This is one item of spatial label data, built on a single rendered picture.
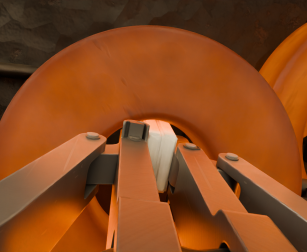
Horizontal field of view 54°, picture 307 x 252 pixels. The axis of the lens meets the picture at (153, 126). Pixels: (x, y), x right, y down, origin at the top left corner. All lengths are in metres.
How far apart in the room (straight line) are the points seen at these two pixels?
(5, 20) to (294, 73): 0.22
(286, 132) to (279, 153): 0.01
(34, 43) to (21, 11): 0.03
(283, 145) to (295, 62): 0.07
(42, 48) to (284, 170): 0.21
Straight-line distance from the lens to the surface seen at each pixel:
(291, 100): 0.21
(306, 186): 0.22
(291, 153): 0.17
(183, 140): 0.17
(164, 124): 0.16
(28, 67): 0.27
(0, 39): 0.29
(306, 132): 0.34
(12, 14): 0.29
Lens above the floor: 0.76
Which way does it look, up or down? 10 degrees down
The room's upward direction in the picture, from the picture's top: 11 degrees clockwise
